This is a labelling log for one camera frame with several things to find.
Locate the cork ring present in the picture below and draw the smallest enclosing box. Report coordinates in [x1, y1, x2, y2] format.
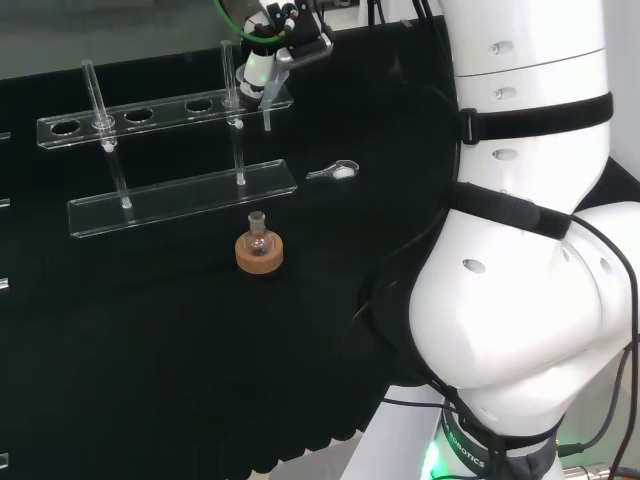
[234, 230, 286, 276]

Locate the glass round-bottom flask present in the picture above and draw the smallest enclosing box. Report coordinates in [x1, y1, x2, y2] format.
[244, 210, 276, 259]

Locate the clear acrylic funnel stand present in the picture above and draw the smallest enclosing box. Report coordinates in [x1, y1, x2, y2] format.
[35, 40, 299, 240]

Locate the black bench cloth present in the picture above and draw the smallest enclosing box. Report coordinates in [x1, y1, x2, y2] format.
[0, 14, 640, 480]

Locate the translucent plastic funnel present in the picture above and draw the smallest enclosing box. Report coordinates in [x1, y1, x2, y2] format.
[257, 74, 292, 133]

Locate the glass weighing funnel with powder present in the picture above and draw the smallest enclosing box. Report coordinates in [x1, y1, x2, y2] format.
[305, 158, 361, 182]

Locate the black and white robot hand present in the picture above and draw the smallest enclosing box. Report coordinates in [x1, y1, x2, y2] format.
[237, 0, 335, 109]

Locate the black cable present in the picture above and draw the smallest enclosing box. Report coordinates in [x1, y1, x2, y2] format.
[568, 212, 640, 347]
[349, 74, 464, 326]

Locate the green cable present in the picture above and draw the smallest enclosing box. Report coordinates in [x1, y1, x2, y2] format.
[213, 0, 290, 42]

